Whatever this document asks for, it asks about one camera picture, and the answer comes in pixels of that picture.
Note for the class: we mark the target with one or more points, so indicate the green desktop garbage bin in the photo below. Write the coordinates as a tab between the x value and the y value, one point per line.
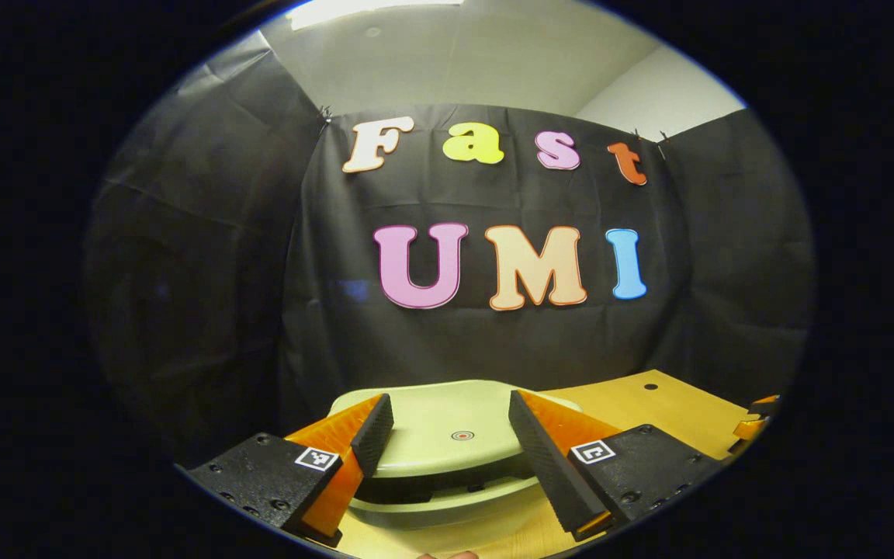
447	419

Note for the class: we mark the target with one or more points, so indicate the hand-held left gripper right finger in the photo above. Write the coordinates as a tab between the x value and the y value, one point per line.
544	466

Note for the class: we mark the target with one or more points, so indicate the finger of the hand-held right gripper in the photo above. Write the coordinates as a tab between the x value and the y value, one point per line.
750	430
765	407

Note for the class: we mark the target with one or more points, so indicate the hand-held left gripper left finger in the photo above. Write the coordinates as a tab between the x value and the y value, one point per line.
373	435

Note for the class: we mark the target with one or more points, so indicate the wooden desktop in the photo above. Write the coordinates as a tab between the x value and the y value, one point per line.
664	411

